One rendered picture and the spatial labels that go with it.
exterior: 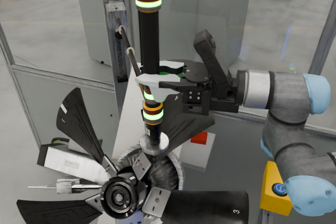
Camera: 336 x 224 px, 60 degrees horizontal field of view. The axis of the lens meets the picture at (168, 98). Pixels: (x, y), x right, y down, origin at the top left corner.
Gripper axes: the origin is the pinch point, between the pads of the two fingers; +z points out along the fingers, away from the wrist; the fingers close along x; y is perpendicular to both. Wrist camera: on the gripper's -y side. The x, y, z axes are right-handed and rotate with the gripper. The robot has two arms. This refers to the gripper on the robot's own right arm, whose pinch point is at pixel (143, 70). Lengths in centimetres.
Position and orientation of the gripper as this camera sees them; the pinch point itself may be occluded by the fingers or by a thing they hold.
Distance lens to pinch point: 59.4
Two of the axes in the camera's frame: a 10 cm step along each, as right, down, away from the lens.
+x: 1.6, -6.0, 7.9
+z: -9.9, -0.9, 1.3
